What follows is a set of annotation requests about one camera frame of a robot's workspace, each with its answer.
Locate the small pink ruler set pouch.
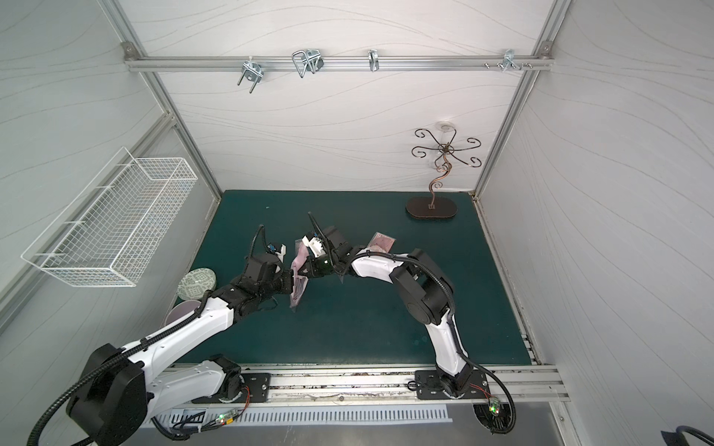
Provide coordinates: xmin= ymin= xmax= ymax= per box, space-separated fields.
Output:
xmin=366 ymin=232 xmax=395 ymax=253

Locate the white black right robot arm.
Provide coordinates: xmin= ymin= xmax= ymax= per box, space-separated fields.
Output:
xmin=296 ymin=248 xmax=473 ymax=399

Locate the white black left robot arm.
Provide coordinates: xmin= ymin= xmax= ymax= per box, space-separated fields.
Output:
xmin=66 ymin=269 xmax=294 ymax=445

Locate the patterned ceramic bowl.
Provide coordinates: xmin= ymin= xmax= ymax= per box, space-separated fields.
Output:
xmin=177 ymin=268 xmax=217 ymax=301

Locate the plain purple bowl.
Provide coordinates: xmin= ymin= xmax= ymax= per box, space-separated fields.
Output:
xmin=163 ymin=300 xmax=201 ymax=327

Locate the metal clamp hook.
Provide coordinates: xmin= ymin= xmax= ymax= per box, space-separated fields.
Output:
xmin=237 ymin=59 xmax=264 ymax=94
xmin=291 ymin=48 xmax=325 ymax=78
xmin=367 ymin=49 xmax=379 ymax=72
xmin=483 ymin=49 xmax=533 ymax=72

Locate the aluminium top crossbar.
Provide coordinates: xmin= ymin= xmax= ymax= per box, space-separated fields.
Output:
xmin=125 ymin=53 xmax=555 ymax=74

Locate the right black corrugated cable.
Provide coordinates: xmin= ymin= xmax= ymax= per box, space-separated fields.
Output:
xmin=308 ymin=211 xmax=518 ymax=436

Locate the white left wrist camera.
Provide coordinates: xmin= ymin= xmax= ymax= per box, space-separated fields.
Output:
xmin=244 ymin=254 xmax=283 ymax=282

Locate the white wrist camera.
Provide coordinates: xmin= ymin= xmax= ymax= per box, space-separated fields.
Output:
xmin=301 ymin=236 xmax=327 ymax=258
xmin=244 ymin=254 xmax=283 ymax=282

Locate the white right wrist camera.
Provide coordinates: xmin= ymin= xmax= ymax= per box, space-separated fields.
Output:
xmin=301 ymin=236 xmax=327 ymax=258

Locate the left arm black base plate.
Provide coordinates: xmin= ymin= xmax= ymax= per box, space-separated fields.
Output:
xmin=192 ymin=373 xmax=271 ymax=404

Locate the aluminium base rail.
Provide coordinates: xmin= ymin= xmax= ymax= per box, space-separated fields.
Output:
xmin=243 ymin=364 xmax=570 ymax=407

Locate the copper wire jewelry stand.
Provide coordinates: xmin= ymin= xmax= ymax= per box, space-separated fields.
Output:
xmin=405 ymin=122 xmax=483 ymax=220

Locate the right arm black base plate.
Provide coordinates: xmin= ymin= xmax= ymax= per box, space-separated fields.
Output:
xmin=407 ymin=369 xmax=491 ymax=401

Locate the white perforated cable duct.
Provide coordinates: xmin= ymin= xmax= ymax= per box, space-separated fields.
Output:
xmin=125 ymin=404 xmax=454 ymax=429

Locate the white wire basket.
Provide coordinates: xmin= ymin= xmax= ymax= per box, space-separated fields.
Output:
xmin=20 ymin=148 xmax=197 ymax=288

